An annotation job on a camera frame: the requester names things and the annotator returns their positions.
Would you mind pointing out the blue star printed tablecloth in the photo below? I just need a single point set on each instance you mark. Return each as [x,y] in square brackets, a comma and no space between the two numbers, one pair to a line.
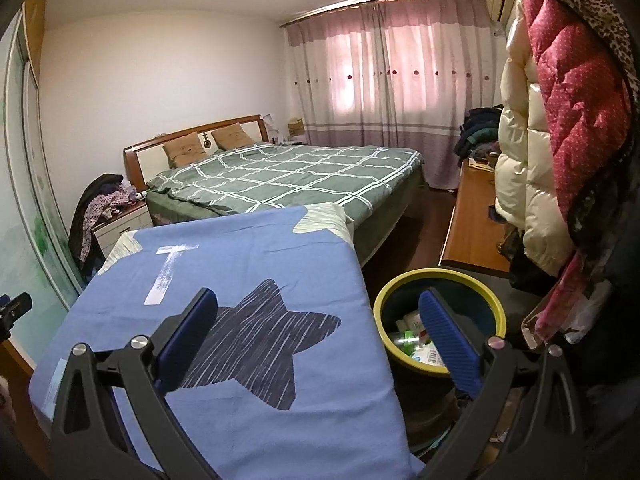
[250,270]

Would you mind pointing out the long wooden cabinet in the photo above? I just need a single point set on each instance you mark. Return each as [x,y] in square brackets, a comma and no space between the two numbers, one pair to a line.
[472,220]

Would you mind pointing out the pink dotted scarf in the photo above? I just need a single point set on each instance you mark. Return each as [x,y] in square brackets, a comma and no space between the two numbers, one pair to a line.
[570,295]

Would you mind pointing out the pile of dark floral clothes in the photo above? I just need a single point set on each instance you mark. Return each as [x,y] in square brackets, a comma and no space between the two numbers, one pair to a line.
[97,210]

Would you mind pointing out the brown face pillow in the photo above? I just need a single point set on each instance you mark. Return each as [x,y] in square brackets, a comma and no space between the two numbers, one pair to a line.
[182,150]
[230,138]

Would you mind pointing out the green wet wipes pack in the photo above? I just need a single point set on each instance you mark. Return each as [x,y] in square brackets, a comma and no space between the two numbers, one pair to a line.
[407,342]

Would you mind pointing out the cream puffer jacket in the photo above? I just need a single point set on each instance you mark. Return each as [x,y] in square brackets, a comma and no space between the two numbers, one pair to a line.
[525,160]

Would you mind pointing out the white wooden nightstand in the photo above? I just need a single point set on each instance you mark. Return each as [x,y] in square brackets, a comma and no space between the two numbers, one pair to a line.
[125,227]

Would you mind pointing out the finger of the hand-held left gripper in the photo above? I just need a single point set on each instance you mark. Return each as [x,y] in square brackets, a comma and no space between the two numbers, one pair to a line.
[17,310]

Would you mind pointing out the wooden bed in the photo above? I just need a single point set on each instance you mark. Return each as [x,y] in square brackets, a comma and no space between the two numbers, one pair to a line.
[390,200]

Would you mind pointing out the yellow-rimmed dark trash bin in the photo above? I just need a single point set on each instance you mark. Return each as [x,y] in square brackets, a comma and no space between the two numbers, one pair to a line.
[395,360]

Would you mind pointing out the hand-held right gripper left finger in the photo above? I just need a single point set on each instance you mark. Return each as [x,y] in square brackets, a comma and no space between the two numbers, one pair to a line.
[187,340]

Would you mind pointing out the pink white curtain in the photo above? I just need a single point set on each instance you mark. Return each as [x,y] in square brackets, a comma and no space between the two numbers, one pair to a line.
[390,85]

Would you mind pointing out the red dotted quilted jacket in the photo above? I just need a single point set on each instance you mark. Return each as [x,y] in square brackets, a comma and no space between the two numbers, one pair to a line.
[580,110]

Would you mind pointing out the white printed paper box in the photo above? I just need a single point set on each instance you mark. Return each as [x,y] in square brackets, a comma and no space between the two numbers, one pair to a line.
[429,358]

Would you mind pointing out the glass sliding wardrobe door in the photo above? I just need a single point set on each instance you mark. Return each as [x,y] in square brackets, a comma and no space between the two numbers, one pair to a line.
[30,185]

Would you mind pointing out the dark leopard print garment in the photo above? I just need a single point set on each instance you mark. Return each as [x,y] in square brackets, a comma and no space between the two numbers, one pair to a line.
[600,5]

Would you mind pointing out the green checked quilt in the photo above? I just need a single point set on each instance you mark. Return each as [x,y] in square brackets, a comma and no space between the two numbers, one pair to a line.
[300,175]

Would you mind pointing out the yellow tissue box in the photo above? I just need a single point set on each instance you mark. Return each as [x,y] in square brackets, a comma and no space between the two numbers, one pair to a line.
[296,126]

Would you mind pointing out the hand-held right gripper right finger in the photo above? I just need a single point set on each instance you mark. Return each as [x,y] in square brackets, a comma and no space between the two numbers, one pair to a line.
[450,340]

